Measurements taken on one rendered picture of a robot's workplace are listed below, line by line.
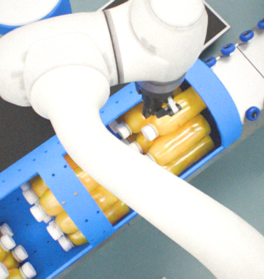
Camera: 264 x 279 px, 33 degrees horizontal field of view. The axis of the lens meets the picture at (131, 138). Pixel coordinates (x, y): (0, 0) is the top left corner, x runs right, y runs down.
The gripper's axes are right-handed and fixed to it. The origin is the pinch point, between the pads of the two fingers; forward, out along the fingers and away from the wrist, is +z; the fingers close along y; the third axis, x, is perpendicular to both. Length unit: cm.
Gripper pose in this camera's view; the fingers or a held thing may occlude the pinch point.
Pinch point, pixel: (150, 108)
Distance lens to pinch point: 93.6
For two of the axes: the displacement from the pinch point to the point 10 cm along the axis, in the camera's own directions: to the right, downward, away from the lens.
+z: -0.3, 2.4, 9.7
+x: -8.0, 5.7, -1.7
